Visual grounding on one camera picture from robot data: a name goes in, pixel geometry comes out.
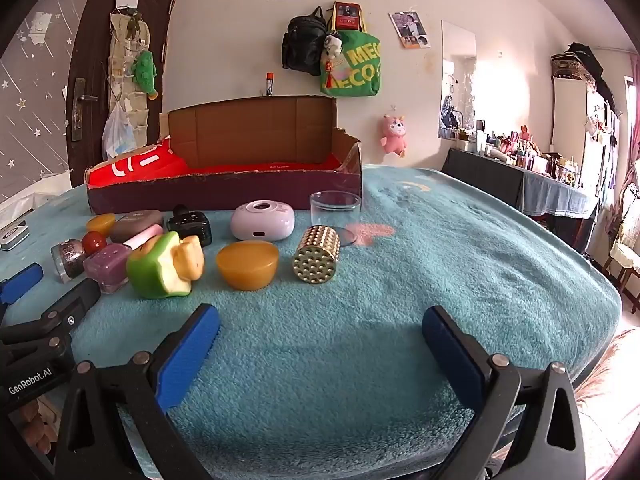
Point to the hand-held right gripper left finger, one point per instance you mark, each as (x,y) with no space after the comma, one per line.
(187,355)

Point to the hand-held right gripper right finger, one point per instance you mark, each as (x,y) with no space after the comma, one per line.
(450,355)

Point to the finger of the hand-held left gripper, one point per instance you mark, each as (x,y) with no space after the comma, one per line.
(22,280)
(75,302)

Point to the silver glitter jar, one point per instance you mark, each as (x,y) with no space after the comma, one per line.
(67,260)

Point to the purple nail polish bottle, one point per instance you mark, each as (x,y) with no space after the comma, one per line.
(107,265)

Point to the dark red ball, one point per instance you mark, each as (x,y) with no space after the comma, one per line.
(93,243)

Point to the green apple elephant toy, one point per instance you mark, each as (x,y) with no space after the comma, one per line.
(150,270)

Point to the small amber soap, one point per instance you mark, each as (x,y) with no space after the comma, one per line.
(101,222)

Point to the brown oval case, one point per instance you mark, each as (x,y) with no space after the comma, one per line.
(132,225)

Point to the large amber soap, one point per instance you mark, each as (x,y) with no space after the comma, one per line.
(247,265)

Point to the small black device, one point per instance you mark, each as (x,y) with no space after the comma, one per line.
(192,227)

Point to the lilac round case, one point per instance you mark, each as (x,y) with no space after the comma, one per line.
(260,222)

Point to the gold studded cylinder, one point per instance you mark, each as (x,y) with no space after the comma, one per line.
(317,255)

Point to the cardboard box with red lining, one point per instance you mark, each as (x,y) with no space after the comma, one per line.
(225,195)

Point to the clear plastic cup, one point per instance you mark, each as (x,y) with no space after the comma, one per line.
(335,210)

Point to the silver device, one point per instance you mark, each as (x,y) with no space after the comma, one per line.
(12,236)

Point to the teal fleece blanket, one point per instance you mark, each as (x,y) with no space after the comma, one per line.
(350,335)

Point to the clear round lid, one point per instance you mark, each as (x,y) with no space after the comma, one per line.
(346,237)

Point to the pink floral sheet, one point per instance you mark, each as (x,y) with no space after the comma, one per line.
(607,400)

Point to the white plastic bag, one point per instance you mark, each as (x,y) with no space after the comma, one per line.
(117,132)

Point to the side table with dark cloth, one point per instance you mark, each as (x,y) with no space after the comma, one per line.
(500,185)

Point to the wooden chair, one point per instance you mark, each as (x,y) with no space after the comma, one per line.
(625,250)

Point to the row of cosmetic bottles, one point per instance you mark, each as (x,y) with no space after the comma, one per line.
(525,157)

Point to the pink plush toy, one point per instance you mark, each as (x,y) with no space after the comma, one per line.
(394,135)

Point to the dark brown door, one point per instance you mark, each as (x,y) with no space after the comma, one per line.
(90,50)

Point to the green plush toy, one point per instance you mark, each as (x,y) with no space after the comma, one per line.
(145,72)

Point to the beige hanging organizer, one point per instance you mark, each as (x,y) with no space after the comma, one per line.
(122,60)

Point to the white cabinet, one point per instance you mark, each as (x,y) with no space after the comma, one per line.
(570,120)

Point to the green tote bag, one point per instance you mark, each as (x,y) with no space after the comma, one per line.
(357,70)

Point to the black bag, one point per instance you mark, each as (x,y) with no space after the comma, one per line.
(582,60)

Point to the small white plush charm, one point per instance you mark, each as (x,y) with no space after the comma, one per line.
(333,45)

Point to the black backpack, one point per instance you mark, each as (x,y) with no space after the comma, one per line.
(302,42)

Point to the red framed bag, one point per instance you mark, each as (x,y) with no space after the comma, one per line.
(346,15)

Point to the wall mirror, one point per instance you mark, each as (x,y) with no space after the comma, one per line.
(457,80)

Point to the wall photo print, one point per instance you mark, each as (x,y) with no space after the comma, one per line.
(410,29)

